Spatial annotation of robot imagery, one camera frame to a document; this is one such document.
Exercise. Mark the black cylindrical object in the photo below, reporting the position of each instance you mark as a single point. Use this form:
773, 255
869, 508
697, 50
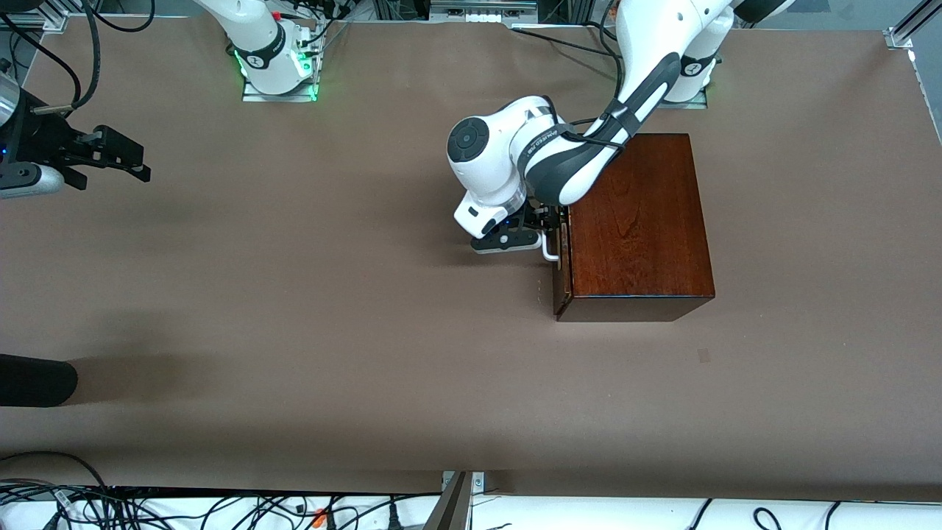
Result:
37, 379

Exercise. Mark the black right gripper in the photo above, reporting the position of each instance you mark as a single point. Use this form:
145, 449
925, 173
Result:
43, 140

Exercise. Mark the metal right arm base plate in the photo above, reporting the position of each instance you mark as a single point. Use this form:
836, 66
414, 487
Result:
280, 97

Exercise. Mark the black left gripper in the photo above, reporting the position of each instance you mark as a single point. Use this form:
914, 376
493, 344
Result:
538, 218

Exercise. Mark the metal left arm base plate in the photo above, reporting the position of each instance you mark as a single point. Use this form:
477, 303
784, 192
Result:
681, 105

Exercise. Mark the aluminium profile post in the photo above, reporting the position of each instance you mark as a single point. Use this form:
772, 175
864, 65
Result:
452, 508

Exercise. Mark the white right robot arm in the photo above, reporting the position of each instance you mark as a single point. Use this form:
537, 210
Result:
254, 29

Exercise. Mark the aluminium frame bar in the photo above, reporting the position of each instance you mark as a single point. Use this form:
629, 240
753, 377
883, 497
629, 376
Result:
44, 18
912, 26

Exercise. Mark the dark brown wooden cabinet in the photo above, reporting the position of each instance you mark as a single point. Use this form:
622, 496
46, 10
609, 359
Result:
633, 221

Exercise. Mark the grey power strip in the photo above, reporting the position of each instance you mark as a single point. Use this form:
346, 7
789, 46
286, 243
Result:
478, 13

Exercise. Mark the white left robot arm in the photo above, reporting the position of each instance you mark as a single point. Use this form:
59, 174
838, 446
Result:
486, 147

